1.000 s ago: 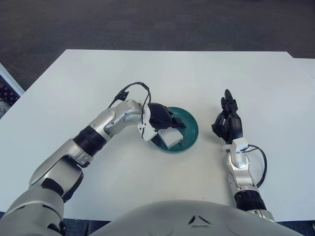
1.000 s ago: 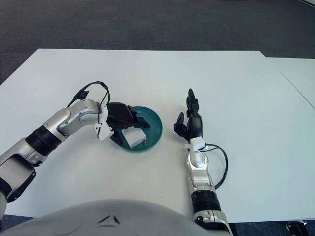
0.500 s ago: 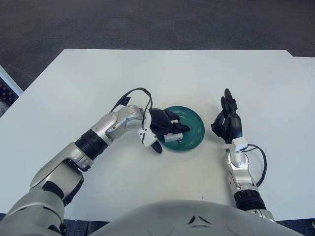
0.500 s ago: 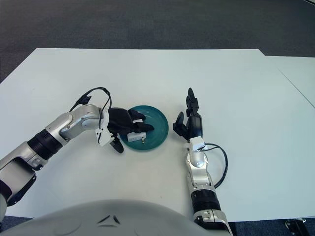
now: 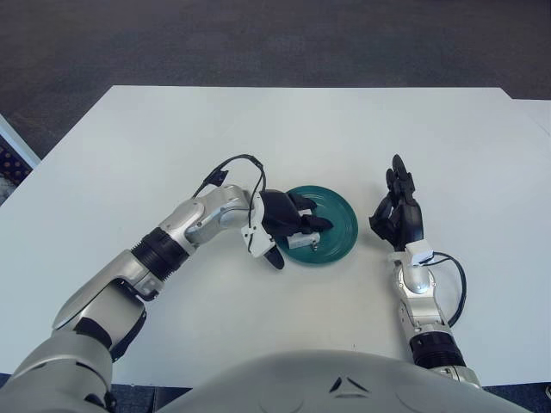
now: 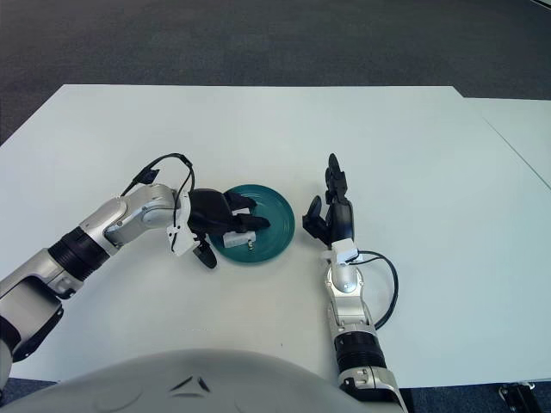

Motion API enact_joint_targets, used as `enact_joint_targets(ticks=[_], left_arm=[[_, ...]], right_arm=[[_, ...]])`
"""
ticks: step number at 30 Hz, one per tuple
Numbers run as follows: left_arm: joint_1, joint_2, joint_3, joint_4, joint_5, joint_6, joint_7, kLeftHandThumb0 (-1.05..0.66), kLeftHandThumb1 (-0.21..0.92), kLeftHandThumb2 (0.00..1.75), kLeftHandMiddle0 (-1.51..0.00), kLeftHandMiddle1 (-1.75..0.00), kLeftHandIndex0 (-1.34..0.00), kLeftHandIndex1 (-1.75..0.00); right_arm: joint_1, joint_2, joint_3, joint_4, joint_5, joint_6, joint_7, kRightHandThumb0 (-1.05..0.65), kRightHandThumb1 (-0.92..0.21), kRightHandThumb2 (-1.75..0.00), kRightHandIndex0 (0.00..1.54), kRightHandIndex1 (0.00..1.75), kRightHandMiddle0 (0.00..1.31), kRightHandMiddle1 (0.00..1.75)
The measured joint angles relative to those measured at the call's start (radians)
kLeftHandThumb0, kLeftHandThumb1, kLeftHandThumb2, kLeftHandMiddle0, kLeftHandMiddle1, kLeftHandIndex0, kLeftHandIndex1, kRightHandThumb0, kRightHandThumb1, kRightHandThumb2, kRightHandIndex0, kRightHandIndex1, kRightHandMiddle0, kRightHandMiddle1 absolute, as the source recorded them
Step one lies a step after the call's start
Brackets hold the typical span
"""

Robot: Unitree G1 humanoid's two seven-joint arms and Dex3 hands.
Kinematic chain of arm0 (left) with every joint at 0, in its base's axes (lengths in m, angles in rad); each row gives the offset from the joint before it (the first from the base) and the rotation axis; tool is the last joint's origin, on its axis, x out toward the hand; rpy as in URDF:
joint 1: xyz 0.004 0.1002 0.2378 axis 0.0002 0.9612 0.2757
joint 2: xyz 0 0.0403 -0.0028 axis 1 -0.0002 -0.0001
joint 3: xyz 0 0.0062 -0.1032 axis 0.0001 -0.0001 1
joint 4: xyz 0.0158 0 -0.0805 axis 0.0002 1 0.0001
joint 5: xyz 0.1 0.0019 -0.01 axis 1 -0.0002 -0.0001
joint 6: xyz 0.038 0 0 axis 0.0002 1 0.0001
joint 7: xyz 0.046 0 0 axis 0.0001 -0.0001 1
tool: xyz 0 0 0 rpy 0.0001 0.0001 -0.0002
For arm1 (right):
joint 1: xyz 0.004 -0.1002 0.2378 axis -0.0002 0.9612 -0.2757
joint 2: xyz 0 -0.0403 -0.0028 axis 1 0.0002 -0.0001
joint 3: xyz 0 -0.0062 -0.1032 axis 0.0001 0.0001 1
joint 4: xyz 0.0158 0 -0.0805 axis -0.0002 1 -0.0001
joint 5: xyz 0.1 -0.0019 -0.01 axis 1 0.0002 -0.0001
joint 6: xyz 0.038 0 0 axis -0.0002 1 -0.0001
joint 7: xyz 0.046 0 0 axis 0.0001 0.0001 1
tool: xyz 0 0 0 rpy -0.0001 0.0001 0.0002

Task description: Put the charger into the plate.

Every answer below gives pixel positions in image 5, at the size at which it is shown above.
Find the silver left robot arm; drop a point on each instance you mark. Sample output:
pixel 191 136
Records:
pixel 129 275

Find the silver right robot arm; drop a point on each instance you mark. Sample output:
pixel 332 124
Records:
pixel 422 310

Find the white charger block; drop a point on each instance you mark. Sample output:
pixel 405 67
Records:
pixel 303 241

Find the blue patterned rug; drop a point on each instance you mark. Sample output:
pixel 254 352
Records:
pixel 8 168

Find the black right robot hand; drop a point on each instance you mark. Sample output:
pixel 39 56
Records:
pixel 406 219

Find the grey robot torso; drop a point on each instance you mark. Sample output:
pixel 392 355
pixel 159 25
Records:
pixel 301 383

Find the white panel edge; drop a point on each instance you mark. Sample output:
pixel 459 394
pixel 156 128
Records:
pixel 19 142

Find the teal round plate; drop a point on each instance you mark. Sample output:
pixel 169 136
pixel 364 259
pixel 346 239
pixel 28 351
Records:
pixel 340 232

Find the adjoining white table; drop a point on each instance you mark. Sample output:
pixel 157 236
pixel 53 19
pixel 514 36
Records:
pixel 540 109

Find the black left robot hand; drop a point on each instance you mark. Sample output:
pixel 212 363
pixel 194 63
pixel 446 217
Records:
pixel 280 211

